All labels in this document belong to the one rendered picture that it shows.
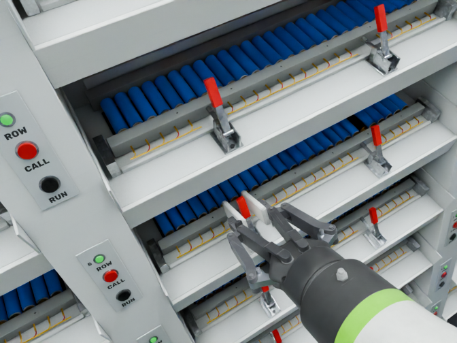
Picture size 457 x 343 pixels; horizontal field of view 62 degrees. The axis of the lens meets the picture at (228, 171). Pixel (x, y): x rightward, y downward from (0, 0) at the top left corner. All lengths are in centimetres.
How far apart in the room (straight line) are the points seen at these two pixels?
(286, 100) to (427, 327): 33
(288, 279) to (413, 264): 69
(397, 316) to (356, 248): 50
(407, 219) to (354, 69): 42
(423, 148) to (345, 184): 17
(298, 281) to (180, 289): 24
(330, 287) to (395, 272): 69
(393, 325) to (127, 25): 35
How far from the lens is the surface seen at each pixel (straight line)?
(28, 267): 49
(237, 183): 65
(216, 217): 62
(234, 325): 78
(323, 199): 67
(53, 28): 39
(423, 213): 94
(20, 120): 39
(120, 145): 49
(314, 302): 39
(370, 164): 73
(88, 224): 46
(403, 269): 108
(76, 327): 63
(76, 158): 42
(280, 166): 68
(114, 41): 39
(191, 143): 50
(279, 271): 46
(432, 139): 82
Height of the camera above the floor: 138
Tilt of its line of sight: 38 degrees down
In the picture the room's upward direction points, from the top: 15 degrees counter-clockwise
